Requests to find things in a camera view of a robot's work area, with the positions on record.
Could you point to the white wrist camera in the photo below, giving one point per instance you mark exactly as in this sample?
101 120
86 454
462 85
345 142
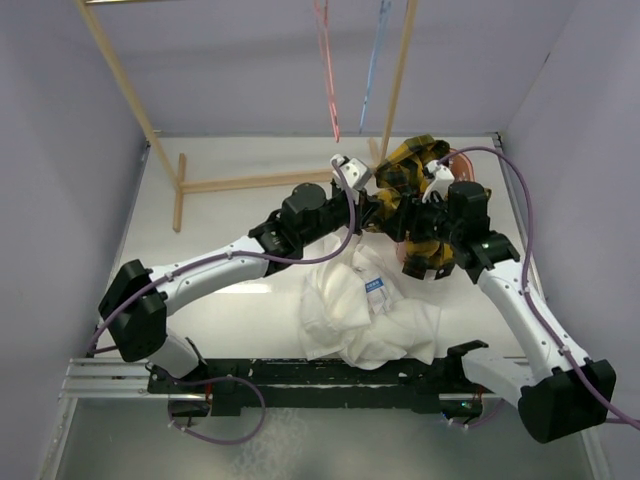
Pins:
350 175
440 178

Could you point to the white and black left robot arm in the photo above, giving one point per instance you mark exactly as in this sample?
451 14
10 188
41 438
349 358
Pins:
139 300

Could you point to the light blue wire hanger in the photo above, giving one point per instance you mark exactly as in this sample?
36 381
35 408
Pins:
383 18

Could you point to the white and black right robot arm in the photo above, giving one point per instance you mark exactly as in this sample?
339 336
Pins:
561 391

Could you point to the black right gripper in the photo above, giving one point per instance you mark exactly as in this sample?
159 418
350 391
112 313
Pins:
408 217

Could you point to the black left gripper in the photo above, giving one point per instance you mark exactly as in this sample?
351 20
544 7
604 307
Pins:
364 208

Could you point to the white collared shirt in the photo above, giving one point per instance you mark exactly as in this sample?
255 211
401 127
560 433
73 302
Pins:
351 308

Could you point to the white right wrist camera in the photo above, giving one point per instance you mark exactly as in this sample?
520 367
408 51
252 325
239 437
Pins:
440 178

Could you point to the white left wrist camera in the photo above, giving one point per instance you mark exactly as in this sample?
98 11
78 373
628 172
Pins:
350 175

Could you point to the pink plastic laundry basket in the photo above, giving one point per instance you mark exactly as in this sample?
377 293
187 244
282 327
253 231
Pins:
463 170

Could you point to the yellow plaid flannel shirt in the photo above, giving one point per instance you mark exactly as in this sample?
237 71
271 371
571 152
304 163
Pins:
401 182

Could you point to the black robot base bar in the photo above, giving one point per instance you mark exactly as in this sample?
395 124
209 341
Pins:
227 386

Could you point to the wooden clothes rack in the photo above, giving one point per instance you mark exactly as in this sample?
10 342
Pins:
245 69

